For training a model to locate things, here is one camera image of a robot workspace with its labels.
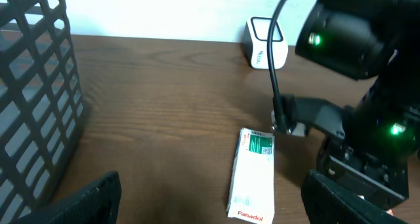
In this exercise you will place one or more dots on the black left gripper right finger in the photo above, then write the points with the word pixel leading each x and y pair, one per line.
pixel 327 202

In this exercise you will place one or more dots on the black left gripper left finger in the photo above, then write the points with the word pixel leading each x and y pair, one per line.
pixel 96 203

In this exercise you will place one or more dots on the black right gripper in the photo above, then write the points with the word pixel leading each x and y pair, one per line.
pixel 384 186

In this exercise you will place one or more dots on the white green carton box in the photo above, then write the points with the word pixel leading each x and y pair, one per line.
pixel 251 194

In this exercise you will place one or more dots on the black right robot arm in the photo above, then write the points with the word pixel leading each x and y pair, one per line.
pixel 367 146

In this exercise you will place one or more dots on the grey plastic shopping basket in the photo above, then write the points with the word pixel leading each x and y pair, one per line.
pixel 42 104

